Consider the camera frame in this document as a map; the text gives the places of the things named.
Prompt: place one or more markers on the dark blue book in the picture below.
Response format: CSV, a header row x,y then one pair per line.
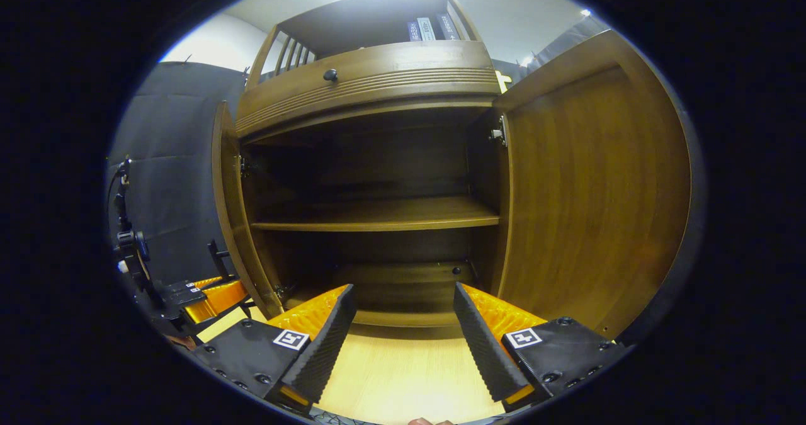
x,y
413,31

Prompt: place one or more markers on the black backdrop cloth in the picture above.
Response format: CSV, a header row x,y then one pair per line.
x,y
170,160

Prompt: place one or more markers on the dark book with white label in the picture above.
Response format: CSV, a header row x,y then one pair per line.
x,y
447,26

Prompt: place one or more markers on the grey book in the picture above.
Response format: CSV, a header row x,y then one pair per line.
x,y
426,29

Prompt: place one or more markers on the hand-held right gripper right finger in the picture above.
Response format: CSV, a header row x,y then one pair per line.
x,y
482,349

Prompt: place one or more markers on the wooden drawer with black knob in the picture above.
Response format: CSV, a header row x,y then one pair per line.
x,y
403,66

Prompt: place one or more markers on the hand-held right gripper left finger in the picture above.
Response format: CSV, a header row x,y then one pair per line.
x,y
327,343

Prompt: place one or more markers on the wooden inner cabinet shelf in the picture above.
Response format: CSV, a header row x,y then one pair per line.
x,y
378,214

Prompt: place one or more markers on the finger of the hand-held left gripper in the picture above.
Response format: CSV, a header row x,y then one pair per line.
x,y
208,281
217,299

